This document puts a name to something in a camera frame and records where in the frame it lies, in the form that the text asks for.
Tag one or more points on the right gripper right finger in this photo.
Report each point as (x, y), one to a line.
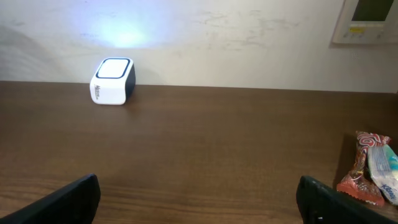
(318, 203)

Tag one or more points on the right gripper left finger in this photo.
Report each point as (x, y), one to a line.
(75, 203)

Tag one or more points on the red orange snack bar wrapper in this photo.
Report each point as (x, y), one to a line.
(356, 182)

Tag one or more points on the small teal tissue packet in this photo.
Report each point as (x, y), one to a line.
(382, 163)

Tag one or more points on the white barcode scanner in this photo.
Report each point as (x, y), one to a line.
(113, 82)

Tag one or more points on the beige wall control panel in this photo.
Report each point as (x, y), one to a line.
(367, 22)

